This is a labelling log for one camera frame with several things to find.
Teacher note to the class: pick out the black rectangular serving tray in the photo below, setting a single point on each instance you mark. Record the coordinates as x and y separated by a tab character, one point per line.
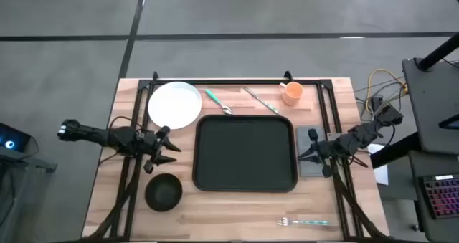
244	153

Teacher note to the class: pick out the black side desk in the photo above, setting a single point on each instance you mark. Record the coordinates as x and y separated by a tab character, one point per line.
430	103

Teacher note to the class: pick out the black device with blue light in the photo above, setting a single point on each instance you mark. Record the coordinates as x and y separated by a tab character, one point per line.
10	139

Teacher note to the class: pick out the silver table knife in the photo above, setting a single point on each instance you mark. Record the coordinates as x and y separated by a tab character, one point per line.
260	99

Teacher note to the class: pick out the white paper sheet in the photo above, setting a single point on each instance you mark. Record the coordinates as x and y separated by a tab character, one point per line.
381	173

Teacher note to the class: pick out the black support bar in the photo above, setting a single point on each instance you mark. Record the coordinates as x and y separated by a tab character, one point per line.
391	151

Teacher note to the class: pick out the dark grey desk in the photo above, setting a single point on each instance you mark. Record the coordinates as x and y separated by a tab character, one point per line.
416	200

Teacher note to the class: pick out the white round plate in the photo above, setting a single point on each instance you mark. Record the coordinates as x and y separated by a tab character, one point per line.
175	105

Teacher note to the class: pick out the black round pole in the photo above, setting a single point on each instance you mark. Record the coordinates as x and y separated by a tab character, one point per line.
439	51

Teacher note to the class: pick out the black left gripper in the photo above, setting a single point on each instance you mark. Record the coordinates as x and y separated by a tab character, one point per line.
152	144

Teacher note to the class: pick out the grey stand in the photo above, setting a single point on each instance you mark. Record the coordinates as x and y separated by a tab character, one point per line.
21	164

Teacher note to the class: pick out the black round bowl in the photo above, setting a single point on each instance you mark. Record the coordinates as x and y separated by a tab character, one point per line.
163	192

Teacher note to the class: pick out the backlit pink keyboard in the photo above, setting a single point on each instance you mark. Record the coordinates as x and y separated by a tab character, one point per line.
443	196

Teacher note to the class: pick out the grey cloth napkin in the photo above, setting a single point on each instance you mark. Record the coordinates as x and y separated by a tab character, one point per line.
303	169

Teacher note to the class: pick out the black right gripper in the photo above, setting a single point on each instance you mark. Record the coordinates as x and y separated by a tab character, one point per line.
330	148

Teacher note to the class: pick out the black metal table frame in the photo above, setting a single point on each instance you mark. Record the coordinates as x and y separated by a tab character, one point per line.
229	82

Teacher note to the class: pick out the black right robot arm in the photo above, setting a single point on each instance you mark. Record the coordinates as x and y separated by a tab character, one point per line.
362	132

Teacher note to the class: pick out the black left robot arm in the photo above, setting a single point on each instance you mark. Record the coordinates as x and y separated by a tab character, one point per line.
93	135

